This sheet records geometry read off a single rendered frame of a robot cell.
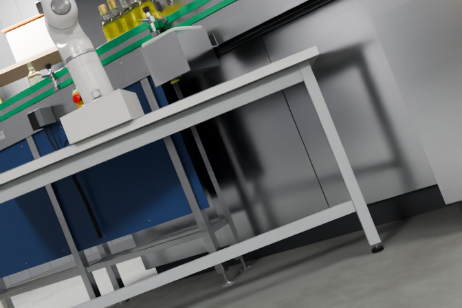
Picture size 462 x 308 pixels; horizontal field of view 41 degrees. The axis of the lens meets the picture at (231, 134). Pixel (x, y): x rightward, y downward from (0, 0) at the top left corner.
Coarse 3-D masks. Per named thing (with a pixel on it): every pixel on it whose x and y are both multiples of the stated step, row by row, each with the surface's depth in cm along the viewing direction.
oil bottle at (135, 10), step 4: (132, 4) 267; (136, 4) 266; (132, 8) 267; (136, 8) 266; (132, 12) 267; (136, 12) 266; (140, 12) 265; (132, 16) 267; (136, 16) 266; (140, 16) 265; (136, 20) 267; (136, 24) 267
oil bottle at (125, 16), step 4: (124, 8) 270; (128, 8) 269; (120, 12) 270; (124, 12) 269; (128, 12) 268; (120, 16) 270; (124, 16) 269; (128, 16) 268; (124, 20) 270; (128, 20) 269; (132, 20) 268; (124, 24) 270; (128, 24) 269; (132, 24) 268; (124, 28) 271; (128, 28) 270; (132, 28) 269
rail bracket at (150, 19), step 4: (144, 8) 248; (148, 8) 248; (144, 12) 250; (148, 12) 248; (148, 16) 247; (152, 16) 249; (164, 16) 257; (140, 20) 244; (144, 20) 245; (148, 20) 247; (152, 20) 248; (156, 20) 252; (160, 20) 254; (164, 20) 257; (152, 24) 248; (152, 28) 248; (152, 32) 248; (156, 32) 247
